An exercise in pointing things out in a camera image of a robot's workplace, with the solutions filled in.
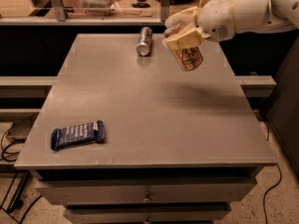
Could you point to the grey metal shelf rail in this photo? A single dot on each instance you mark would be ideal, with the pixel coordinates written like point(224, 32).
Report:
point(122, 12)

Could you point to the orange soda can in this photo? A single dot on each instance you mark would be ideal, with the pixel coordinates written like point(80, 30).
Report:
point(188, 59)

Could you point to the clear plastic container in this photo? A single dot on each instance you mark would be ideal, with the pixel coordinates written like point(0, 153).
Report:
point(97, 7)

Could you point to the dark blue snack bar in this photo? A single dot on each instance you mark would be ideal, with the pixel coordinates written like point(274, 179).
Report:
point(71, 136)

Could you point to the grey drawer cabinet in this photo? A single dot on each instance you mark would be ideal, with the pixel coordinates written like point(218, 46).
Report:
point(180, 147)

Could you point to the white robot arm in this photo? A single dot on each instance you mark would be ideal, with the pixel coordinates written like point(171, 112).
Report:
point(283, 17)

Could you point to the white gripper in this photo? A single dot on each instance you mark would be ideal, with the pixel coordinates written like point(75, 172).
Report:
point(215, 20)

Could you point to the silver soda can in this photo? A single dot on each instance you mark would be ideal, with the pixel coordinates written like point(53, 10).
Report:
point(143, 46)

